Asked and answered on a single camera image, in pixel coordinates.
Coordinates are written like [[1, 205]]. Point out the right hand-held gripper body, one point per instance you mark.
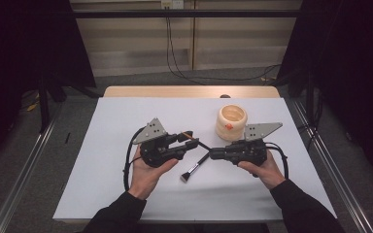
[[249, 150]]

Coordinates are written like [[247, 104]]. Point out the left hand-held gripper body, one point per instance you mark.
[[157, 150]]

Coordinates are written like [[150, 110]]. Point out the black makeup brush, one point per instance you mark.
[[194, 168]]

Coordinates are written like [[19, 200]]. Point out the cream ribbed brush holder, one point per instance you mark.
[[231, 115]]

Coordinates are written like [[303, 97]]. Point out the person's right hand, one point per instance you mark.
[[267, 171]]

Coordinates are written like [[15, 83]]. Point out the person's left hand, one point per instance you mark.
[[149, 178]]

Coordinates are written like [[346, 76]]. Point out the white table mat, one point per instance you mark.
[[207, 200]]

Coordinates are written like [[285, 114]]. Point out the small black floor stick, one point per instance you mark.
[[67, 138]]

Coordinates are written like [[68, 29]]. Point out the yellow floor tape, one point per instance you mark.
[[32, 107]]

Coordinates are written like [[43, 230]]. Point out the black curtain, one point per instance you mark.
[[19, 48], [353, 64]]

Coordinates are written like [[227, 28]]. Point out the black stand post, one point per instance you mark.
[[310, 97], [43, 106]]

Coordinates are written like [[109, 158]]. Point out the aluminium floor rail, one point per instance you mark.
[[333, 161], [22, 174]]

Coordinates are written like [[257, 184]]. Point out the wooden wall post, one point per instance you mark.
[[193, 39]]

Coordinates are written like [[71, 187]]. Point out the black horizontal frame bar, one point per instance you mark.
[[187, 13]]

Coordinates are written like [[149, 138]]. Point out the white wall socket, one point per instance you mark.
[[172, 4]]

